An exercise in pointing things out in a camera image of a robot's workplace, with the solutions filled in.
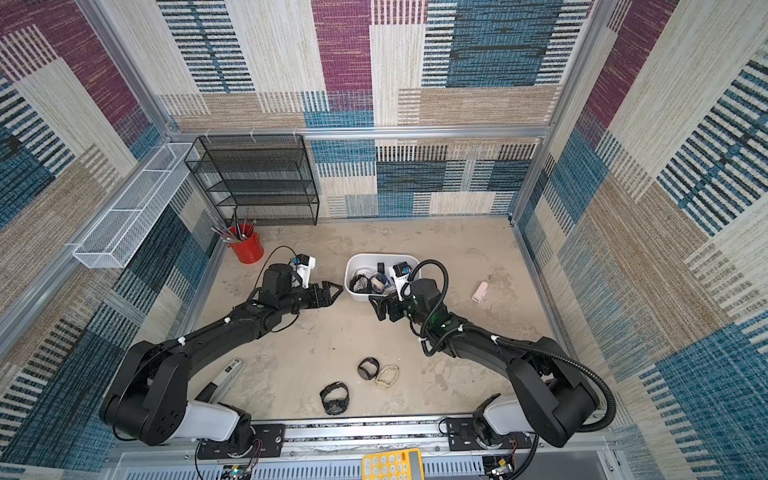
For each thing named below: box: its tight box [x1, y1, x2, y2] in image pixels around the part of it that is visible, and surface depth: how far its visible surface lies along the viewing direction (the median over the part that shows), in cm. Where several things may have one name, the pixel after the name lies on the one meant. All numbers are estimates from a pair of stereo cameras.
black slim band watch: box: [357, 356, 380, 380], surface depth 85 cm
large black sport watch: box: [349, 274, 372, 294], surface depth 101 cm
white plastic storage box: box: [344, 253, 420, 302], surface depth 102 cm
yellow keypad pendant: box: [362, 448, 425, 480], surface depth 70 cm
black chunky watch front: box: [319, 381, 350, 415], surface depth 78 cm
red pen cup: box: [227, 224, 265, 264], surface depth 109 cm
